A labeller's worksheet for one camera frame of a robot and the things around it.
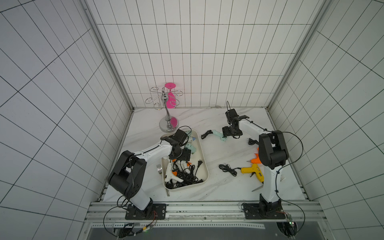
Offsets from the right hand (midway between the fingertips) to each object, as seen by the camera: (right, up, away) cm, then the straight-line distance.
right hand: (225, 132), depth 101 cm
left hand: (-29, -15, -13) cm, 35 cm away
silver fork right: (+29, -25, -18) cm, 42 cm away
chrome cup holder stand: (-41, +6, +8) cm, 42 cm away
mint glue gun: (-4, -1, +1) cm, 5 cm away
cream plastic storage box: (-17, -23, -16) cm, 32 cm away
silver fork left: (-41, -19, -19) cm, 49 cm away
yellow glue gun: (+14, -20, -16) cm, 29 cm away
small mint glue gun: (-25, -7, -14) cm, 29 cm away
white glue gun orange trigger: (-34, -21, -22) cm, 46 cm away
